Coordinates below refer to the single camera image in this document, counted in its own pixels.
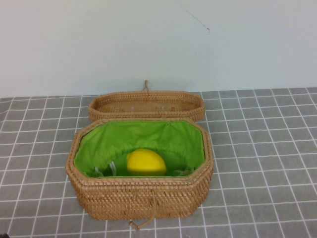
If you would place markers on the woven rattan basket lid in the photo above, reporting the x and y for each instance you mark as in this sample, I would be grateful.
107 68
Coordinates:
148 95

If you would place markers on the grey white checked tablecloth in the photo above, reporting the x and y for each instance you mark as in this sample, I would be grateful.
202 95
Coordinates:
260 119

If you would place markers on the dark unidentified object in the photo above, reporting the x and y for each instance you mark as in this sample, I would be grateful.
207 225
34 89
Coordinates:
3 236

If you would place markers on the woven rattan basket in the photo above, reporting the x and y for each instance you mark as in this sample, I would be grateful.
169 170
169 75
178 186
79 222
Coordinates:
111 198

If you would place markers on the green fabric basket liner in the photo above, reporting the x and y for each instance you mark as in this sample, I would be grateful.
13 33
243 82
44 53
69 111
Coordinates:
109 138

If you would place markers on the yellow lemon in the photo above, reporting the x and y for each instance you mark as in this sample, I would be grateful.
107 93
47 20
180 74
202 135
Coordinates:
145 162

